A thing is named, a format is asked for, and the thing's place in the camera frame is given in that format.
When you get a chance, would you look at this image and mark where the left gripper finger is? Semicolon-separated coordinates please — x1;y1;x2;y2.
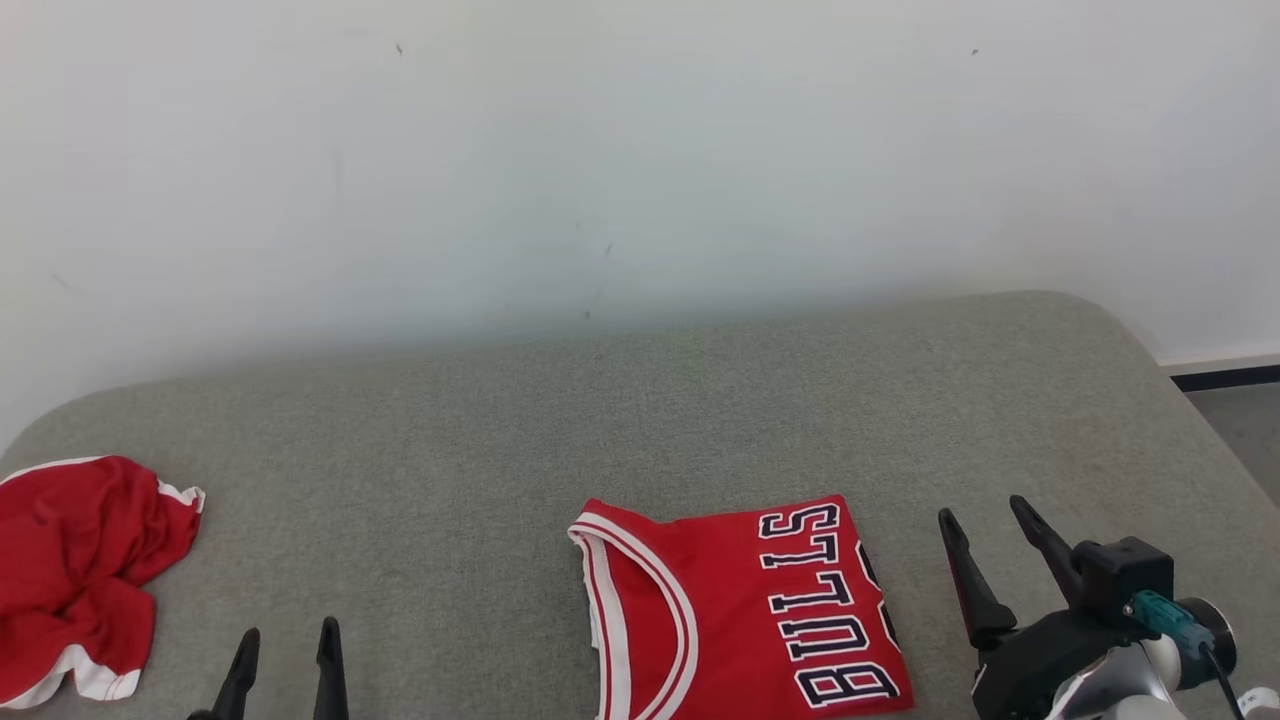
212;627;262;720
314;616;350;720

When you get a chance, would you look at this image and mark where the red basketball shorts number 23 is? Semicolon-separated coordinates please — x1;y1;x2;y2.
0;456;207;710

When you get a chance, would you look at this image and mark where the red Bulls basketball jersey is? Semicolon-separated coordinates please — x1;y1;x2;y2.
567;495;916;720

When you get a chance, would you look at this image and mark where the grey fabric sofa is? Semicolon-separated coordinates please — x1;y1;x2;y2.
0;290;1280;720

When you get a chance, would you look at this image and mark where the black baseboard strip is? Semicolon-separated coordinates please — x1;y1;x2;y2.
1168;364;1280;393

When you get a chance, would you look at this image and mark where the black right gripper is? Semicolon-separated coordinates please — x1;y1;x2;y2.
937;494;1136;720

